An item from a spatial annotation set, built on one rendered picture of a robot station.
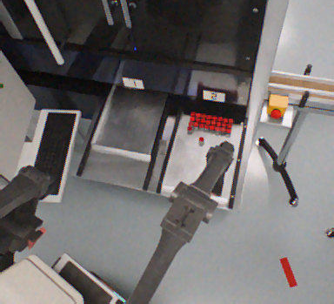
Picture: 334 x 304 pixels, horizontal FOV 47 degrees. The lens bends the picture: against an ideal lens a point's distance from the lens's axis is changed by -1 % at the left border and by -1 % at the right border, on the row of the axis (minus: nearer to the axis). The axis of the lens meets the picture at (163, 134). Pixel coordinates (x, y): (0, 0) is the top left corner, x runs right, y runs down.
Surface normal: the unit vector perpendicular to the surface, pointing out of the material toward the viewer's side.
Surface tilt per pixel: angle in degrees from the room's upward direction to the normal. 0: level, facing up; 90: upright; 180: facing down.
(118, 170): 0
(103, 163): 0
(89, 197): 0
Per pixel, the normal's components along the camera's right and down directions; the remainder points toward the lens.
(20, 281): 0.33, -0.84
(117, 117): -0.09, -0.46
